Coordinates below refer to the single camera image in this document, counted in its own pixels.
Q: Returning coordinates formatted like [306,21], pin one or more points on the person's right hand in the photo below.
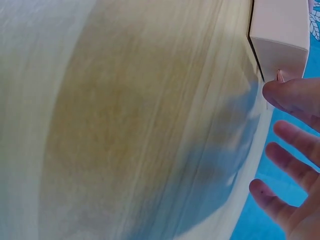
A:
[308,215]

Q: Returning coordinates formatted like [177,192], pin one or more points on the pale pink cardboard box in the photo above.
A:
[280,32]

